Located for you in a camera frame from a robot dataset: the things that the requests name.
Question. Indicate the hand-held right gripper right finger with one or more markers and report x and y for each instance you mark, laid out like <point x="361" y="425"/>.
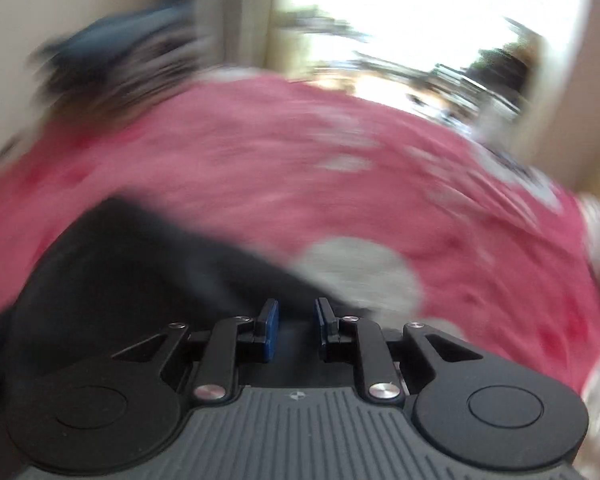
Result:
<point x="323" y="331"/>

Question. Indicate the black garment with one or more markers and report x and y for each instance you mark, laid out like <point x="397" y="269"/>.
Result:
<point x="155" y="260"/>

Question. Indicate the large bright window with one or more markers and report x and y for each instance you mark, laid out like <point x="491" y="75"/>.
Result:
<point x="405" y="5"/>

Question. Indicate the dark clutter pile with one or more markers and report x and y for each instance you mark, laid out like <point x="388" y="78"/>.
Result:
<point x="490" y="75"/>

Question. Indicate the dark blue cloth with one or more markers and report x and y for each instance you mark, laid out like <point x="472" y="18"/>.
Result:
<point x="125" y="35"/>

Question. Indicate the pink printed blanket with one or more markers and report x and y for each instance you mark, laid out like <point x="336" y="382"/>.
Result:
<point x="330" y="185"/>

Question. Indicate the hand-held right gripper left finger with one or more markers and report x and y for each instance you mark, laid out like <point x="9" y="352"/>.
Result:
<point x="269" y="331"/>

